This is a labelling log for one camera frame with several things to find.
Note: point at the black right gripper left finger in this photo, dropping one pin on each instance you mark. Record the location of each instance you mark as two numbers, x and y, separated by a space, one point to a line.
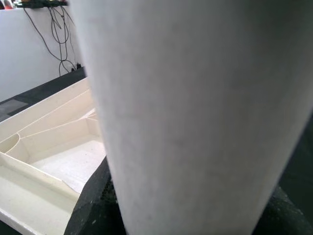
95 208

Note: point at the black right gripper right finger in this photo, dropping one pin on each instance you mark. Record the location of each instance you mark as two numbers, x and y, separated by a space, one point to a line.
286 218

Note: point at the cream plastic children table top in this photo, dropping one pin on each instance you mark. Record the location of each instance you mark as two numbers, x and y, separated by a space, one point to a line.
49 147

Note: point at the white plastic table leg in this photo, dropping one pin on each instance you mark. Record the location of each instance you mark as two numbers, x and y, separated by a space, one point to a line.
195 110

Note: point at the black tablecloth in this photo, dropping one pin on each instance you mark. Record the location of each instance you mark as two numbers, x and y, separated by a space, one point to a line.
44 90

